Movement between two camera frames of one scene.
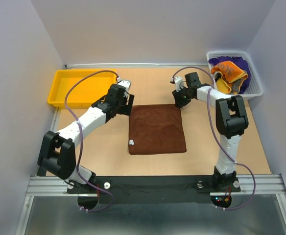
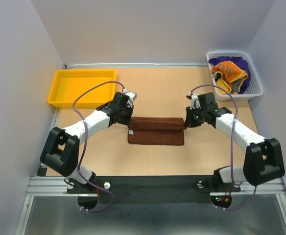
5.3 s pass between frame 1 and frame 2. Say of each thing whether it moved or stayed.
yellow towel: stayed
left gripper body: moved
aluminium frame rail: stayed
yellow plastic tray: stayed
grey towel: stayed
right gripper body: moved
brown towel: moved
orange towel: stayed
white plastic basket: stayed
